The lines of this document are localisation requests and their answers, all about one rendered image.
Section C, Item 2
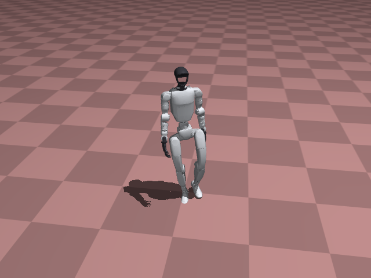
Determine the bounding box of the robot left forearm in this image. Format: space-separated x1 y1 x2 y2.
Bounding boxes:
197 114 206 131

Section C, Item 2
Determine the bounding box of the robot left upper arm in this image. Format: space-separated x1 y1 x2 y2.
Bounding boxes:
192 87 205 116

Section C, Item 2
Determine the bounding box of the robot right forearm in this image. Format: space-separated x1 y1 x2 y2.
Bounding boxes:
161 115 168 140

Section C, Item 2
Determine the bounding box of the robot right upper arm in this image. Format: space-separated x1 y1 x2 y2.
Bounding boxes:
161 91 172 122

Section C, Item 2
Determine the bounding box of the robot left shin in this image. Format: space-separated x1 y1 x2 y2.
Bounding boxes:
194 167 205 187

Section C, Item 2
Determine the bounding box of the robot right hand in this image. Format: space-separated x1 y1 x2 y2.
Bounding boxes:
161 137 171 158

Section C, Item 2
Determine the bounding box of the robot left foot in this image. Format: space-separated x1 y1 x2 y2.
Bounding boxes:
191 181 202 198

